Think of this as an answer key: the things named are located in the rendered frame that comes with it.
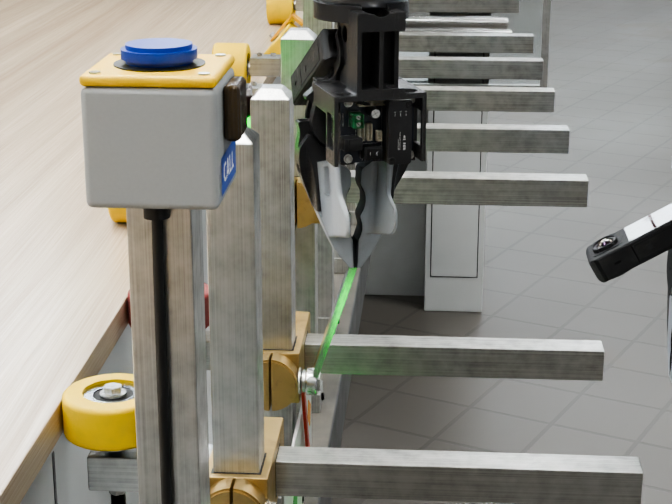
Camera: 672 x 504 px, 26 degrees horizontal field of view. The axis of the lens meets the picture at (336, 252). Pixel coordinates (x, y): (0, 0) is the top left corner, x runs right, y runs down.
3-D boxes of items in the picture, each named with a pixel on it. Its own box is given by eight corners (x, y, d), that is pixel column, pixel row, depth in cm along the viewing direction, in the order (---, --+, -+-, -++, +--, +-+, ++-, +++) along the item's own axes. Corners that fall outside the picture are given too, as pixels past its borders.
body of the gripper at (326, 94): (330, 177, 106) (330, 10, 102) (300, 150, 114) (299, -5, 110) (429, 170, 108) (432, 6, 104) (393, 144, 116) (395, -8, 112)
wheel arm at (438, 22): (506, 31, 355) (507, 14, 353) (507, 33, 351) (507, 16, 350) (328, 29, 358) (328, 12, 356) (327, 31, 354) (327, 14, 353)
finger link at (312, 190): (299, 213, 113) (299, 101, 110) (294, 208, 114) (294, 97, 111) (358, 208, 114) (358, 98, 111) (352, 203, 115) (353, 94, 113)
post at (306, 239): (318, 444, 167) (316, 26, 153) (315, 457, 164) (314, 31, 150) (288, 443, 168) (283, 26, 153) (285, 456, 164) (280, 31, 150)
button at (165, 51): (203, 69, 78) (202, 37, 78) (191, 83, 74) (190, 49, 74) (130, 68, 78) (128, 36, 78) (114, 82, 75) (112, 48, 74)
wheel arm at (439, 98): (552, 108, 208) (553, 83, 207) (554, 113, 205) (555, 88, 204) (206, 103, 212) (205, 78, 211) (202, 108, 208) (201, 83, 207)
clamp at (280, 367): (311, 358, 145) (310, 310, 144) (298, 412, 132) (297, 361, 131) (254, 356, 145) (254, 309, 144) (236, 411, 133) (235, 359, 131)
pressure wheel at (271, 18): (291, 1, 299) (293, 32, 305) (294, -23, 305) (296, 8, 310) (262, 0, 299) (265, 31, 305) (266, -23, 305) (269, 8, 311)
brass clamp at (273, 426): (291, 472, 121) (290, 416, 120) (273, 551, 109) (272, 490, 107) (218, 469, 122) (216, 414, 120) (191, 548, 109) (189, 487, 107)
